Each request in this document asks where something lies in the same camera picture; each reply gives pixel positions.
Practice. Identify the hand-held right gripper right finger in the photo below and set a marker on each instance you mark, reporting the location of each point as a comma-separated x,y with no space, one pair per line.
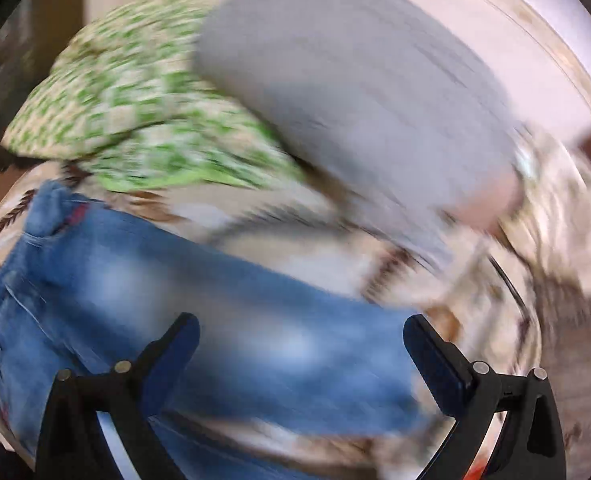
431,360

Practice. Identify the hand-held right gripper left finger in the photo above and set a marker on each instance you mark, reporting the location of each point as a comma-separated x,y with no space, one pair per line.
174,352

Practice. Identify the blue denim pants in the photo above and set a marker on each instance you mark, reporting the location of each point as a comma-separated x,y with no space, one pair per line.
250,325

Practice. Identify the cream leaf printed blanket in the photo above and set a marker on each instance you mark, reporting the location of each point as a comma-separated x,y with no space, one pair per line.
295,250

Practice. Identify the white floral cloth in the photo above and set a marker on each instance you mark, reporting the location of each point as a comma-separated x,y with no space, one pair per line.
565,220

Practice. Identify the green white patterned quilt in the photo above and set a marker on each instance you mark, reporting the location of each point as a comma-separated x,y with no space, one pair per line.
140,110

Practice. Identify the grey pillow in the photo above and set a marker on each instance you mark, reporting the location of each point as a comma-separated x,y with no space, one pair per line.
350,85

